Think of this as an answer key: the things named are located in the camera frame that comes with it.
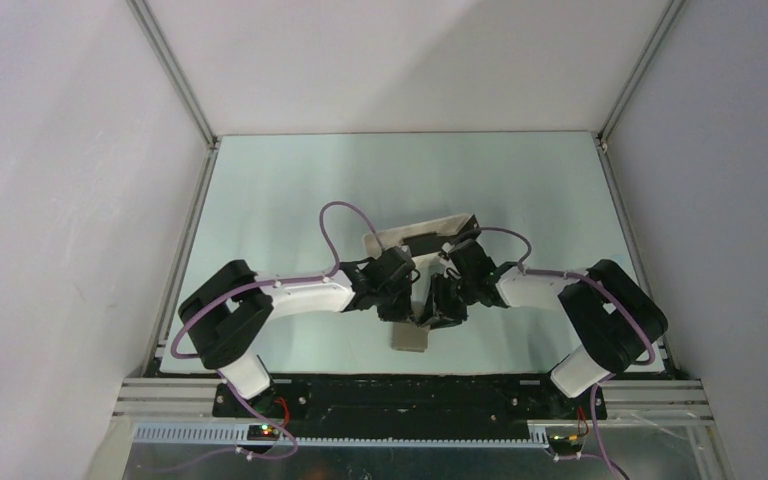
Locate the aluminium frame rail front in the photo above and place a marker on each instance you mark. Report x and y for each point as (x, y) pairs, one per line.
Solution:
(205, 410)

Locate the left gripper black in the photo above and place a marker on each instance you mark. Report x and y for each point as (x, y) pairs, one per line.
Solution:
(404, 311)

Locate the left circuit board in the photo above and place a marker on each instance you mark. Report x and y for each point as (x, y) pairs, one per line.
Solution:
(263, 433)

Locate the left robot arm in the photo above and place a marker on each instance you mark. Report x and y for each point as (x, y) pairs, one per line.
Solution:
(223, 317)

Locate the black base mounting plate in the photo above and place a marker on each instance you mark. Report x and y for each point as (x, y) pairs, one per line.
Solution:
(420, 407)

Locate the right circuit board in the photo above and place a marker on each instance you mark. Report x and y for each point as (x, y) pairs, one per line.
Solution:
(570, 439)

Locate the black credit cards stack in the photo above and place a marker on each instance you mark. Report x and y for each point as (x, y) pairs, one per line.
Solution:
(426, 244)

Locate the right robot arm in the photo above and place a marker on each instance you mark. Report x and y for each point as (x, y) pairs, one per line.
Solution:
(616, 322)

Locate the beige card holder wallet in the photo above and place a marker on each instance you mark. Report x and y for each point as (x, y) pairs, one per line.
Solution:
(407, 337)

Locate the circuit board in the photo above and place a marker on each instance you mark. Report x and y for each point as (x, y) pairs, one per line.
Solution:
(263, 433)
(570, 439)

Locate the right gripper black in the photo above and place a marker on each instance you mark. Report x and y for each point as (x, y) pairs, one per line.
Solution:
(438, 313)

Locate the white plastic tray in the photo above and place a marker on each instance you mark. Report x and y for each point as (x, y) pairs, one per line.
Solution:
(457, 224)

